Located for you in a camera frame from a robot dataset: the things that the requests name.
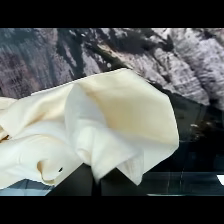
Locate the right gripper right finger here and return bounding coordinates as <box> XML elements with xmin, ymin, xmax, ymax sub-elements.
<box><xmin>98</xmin><ymin>167</ymin><xmax>148</xmax><ymax>197</ymax></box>

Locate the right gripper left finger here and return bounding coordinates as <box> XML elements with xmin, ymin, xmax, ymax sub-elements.
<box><xmin>46</xmin><ymin>162</ymin><xmax>96</xmax><ymax>197</ymax></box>

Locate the cream shirt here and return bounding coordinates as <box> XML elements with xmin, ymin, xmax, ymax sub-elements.
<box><xmin>0</xmin><ymin>67</ymin><xmax>180</xmax><ymax>190</ymax></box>

